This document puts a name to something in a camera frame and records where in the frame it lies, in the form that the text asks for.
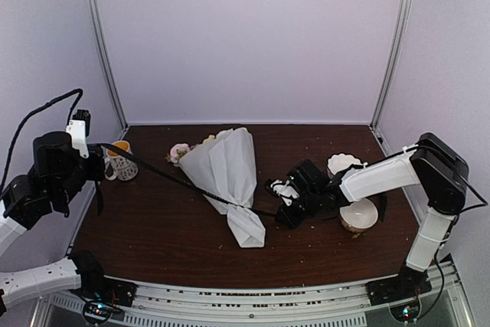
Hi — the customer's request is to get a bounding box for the aluminium corner post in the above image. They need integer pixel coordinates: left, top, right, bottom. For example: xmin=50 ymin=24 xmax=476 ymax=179
xmin=87 ymin=0 xmax=129 ymax=130
xmin=370 ymin=0 xmax=413 ymax=131

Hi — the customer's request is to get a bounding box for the patterned white mug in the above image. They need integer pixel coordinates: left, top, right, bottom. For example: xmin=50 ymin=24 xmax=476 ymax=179
xmin=105 ymin=149 xmax=139 ymax=181

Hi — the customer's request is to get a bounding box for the aluminium front rail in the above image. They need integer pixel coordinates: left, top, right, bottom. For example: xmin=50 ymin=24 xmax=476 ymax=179
xmin=32 ymin=257 xmax=475 ymax=327

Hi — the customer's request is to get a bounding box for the plain white round bowl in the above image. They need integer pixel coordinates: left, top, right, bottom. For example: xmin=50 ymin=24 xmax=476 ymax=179
xmin=339 ymin=198 xmax=378 ymax=234

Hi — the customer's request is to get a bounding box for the white wrapping paper sheet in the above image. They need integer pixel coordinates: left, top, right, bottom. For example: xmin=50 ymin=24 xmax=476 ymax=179
xmin=179 ymin=127 xmax=266 ymax=248

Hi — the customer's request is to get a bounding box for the right aluminium corner post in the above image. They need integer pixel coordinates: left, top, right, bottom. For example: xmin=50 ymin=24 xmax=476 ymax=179
xmin=370 ymin=0 xmax=413 ymax=131

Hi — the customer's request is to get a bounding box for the large yellow flower bunch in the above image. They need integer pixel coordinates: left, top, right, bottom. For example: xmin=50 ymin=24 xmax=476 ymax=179
xmin=202 ymin=135 xmax=216 ymax=144

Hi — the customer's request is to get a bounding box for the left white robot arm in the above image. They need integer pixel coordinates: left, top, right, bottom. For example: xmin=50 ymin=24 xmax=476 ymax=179
xmin=1 ymin=132 xmax=110 ymax=312

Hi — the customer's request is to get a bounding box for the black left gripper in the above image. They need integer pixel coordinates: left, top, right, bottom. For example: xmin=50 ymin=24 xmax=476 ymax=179
xmin=55 ymin=143 xmax=105 ymax=206

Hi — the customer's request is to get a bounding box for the left aluminium corner post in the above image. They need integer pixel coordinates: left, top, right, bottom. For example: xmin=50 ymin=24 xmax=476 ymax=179
xmin=87 ymin=0 xmax=129 ymax=130

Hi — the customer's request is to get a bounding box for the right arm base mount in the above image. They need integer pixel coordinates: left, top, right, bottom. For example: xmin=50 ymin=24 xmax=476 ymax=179
xmin=366 ymin=266 xmax=432 ymax=324

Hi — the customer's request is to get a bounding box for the black strap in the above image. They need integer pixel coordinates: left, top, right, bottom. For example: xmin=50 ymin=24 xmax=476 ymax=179
xmin=93 ymin=142 xmax=388 ymax=224

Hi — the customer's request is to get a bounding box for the white scalloped bowl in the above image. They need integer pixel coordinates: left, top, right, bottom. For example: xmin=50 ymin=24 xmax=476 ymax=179
xmin=326 ymin=153 xmax=362 ymax=178

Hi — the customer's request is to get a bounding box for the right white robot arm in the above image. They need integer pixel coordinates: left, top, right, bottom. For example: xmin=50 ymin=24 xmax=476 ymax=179
xmin=266 ymin=132 xmax=469 ymax=298

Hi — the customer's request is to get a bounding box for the pink flower stem two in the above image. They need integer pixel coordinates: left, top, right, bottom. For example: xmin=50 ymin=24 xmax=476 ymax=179
xmin=165 ymin=143 xmax=196 ymax=167

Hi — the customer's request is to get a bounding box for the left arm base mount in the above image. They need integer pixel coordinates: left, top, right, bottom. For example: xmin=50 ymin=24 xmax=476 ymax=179
xmin=71 ymin=264 xmax=137 ymax=326

